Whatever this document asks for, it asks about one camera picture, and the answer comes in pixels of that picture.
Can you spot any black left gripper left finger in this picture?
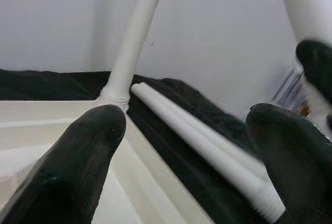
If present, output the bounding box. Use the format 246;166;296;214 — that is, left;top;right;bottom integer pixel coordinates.
0;104;127;224

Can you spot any black table cloth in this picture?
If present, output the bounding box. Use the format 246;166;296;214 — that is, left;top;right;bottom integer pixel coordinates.
0;68;332;224

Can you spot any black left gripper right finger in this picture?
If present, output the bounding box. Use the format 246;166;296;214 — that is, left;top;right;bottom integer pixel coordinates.
245;103;332;224

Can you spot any white plastic table top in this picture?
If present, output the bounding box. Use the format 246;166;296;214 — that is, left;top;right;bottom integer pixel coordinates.
0;96;216;224

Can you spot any white plastic table leg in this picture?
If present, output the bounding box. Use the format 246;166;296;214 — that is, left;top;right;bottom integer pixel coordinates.
129;83;286;222
139;82;262;183
100;0;168;110
277;0;332;121

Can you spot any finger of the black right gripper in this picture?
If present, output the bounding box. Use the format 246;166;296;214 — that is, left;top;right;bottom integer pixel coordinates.
295;39;332;94

